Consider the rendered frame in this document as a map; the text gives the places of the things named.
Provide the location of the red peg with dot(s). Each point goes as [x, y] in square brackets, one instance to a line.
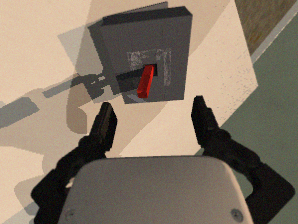
[145, 82]

